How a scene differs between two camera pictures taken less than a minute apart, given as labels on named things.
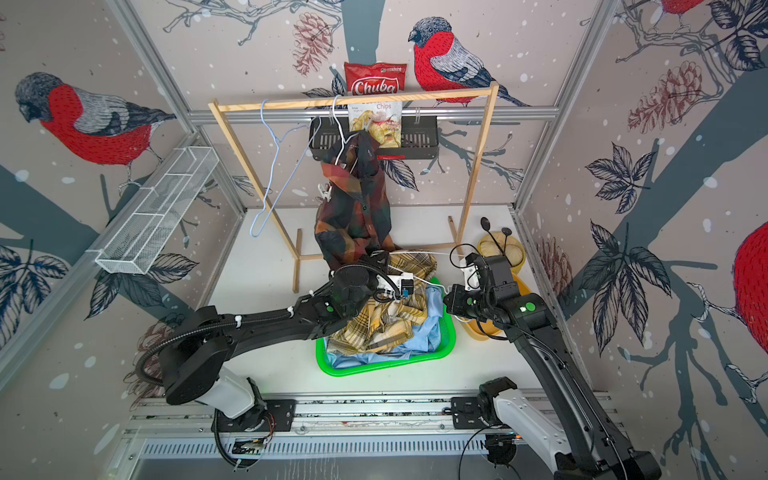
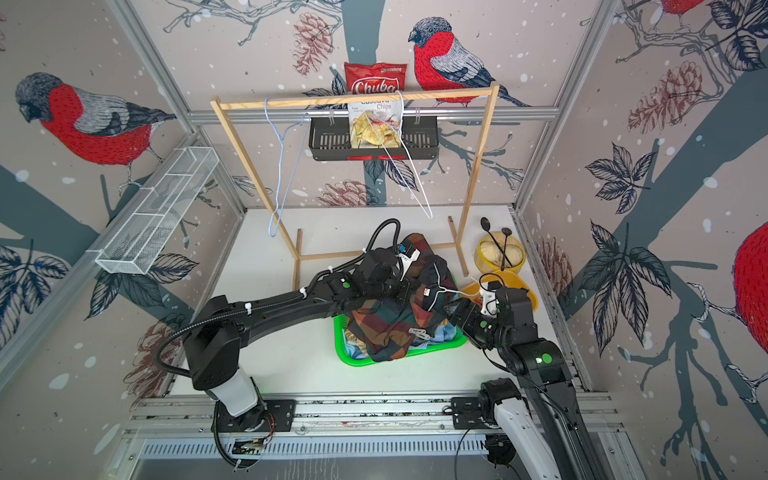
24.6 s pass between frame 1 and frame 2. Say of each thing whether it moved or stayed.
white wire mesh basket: stayed
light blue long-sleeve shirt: moved
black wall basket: stayed
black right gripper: moved
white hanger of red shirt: moved
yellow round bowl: stayed
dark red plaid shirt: moved
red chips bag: stayed
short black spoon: stayed
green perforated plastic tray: moved
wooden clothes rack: stayed
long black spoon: stayed
